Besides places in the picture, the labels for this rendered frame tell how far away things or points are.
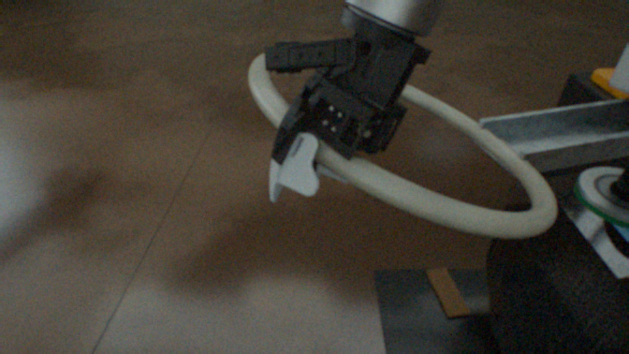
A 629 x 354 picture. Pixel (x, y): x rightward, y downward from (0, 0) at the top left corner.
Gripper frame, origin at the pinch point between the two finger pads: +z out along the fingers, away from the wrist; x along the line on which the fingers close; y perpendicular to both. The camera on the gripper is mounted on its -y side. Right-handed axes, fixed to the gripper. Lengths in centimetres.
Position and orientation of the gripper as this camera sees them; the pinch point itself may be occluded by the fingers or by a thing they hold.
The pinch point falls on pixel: (290, 183)
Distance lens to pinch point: 45.6
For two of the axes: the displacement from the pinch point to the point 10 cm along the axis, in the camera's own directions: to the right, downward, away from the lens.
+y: 7.0, 5.7, -4.3
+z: -3.7, 8.0, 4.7
